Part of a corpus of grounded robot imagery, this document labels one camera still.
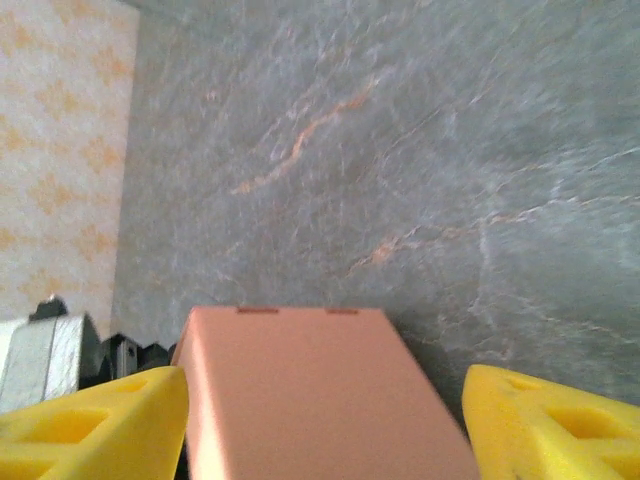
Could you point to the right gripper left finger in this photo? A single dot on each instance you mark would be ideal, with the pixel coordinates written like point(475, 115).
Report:
point(100, 430)

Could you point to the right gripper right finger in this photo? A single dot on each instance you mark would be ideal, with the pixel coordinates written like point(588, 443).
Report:
point(550, 435)

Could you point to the aluminium mounting rails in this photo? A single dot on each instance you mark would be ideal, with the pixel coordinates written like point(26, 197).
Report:
point(35, 360)

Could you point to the salmon orange paper box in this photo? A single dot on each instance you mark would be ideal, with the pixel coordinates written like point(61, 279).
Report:
point(310, 400)

